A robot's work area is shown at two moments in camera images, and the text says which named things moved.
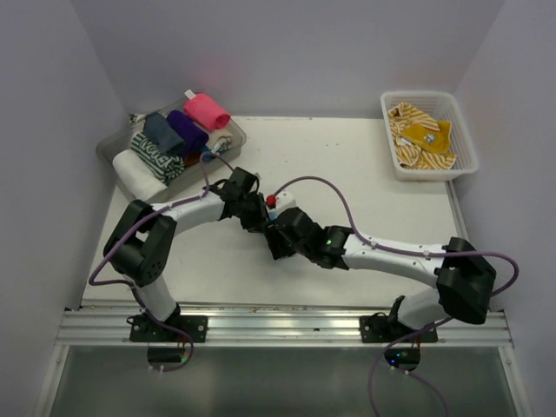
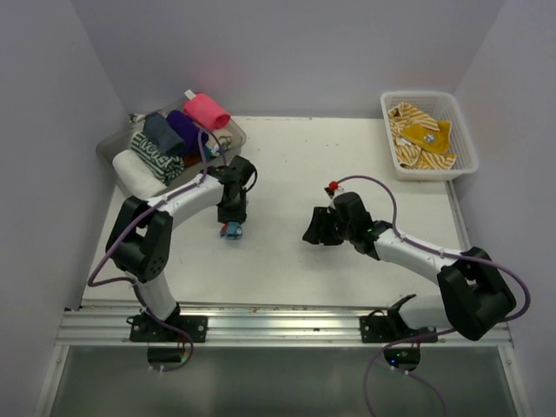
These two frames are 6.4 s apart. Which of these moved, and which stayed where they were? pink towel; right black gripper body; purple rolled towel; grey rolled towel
Moved: right black gripper body
Stayed: grey rolled towel; purple rolled towel; pink towel
